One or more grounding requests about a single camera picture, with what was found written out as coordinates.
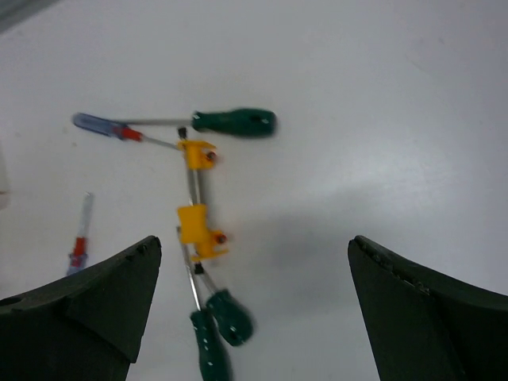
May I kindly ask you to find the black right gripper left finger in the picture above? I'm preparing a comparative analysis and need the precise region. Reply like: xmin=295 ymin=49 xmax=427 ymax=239
xmin=1 ymin=236 xmax=162 ymax=380

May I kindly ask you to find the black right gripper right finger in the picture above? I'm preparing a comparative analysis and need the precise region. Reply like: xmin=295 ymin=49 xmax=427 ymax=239
xmin=348 ymin=236 xmax=507 ymax=380

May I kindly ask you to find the small blue red screwdriver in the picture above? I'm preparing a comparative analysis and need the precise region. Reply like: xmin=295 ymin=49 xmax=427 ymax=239
xmin=67 ymin=192 xmax=94 ymax=276

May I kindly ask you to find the yellow clamp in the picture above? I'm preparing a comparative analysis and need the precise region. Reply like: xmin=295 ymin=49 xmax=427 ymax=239
xmin=177 ymin=203 xmax=229 ymax=265
xmin=178 ymin=126 xmax=217 ymax=205

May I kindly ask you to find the blue red-collared screwdriver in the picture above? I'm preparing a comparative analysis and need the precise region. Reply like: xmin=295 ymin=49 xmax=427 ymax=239
xmin=71 ymin=113 xmax=179 ymax=151

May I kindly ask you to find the long green-handled screwdriver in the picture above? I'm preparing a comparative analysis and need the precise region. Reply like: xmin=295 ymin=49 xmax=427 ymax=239
xmin=117 ymin=108 xmax=277 ymax=138

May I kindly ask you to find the slim green-handled screwdriver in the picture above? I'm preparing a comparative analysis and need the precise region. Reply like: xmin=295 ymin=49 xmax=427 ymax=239
xmin=176 ymin=226 xmax=232 ymax=381

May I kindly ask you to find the short green-handled screwdriver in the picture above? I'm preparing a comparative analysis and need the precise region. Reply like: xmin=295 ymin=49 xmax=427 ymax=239
xmin=199 ymin=271 xmax=254 ymax=347

